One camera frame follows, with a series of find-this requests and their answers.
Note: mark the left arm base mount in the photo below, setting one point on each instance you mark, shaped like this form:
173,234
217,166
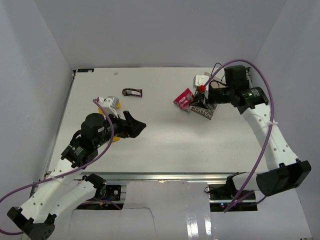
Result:
110,195

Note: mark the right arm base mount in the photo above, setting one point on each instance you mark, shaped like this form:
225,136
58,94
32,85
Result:
221,195

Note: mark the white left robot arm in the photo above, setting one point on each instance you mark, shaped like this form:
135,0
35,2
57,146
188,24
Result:
36,217

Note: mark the brown chocolate bar wrapper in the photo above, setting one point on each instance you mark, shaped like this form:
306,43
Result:
132,92

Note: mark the small yellow M&M packet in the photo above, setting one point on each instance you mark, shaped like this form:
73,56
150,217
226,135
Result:
115,139

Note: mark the brown paper coffee bag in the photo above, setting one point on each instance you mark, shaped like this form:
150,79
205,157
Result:
203,110

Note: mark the red snack packet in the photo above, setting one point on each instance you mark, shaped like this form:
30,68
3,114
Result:
184,99

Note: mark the blue label left corner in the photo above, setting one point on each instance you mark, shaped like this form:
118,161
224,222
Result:
85,70

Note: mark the large yellow M&M packet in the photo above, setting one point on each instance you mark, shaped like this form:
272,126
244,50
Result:
110,108

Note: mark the aluminium front rail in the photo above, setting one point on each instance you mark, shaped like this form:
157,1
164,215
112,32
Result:
202,177

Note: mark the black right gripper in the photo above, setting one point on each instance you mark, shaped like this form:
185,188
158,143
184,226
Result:
200,100

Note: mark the grey blue snack packet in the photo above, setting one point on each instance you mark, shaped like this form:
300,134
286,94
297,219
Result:
186,109

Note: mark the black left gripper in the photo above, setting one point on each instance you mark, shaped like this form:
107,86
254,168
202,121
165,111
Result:
131,127

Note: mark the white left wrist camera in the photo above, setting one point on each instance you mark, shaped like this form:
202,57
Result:
109,99

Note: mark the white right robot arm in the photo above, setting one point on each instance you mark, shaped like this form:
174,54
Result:
285,170

